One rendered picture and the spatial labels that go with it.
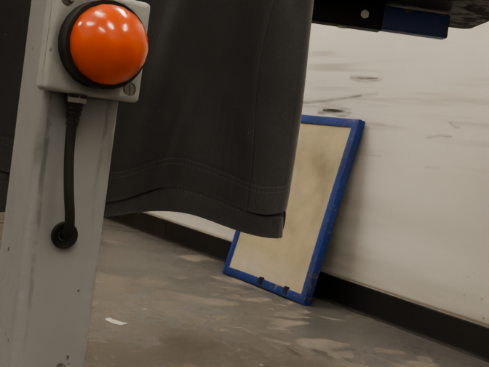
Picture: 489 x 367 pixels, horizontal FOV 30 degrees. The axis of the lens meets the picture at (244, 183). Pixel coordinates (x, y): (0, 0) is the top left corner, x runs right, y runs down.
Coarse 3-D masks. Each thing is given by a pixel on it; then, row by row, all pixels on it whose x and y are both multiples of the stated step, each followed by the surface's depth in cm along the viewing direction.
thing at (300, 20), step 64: (0, 0) 72; (192, 0) 81; (256, 0) 84; (0, 64) 72; (192, 64) 82; (256, 64) 85; (0, 128) 73; (128, 128) 79; (192, 128) 83; (256, 128) 85; (0, 192) 73; (128, 192) 80; (192, 192) 84; (256, 192) 86
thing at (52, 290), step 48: (48, 0) 43; (96, 0) 44; (48, 48) 43; (48, 96) 44; (96, 96) 44; (48, 144) 44; (96, 144) 46; (48, 192) 45; (96, 192) 46; (48, 240) 45; (96, 240) 46; (0, 288) 47; (48, 288) 45; (0, 336) 46; (48, 336) 46
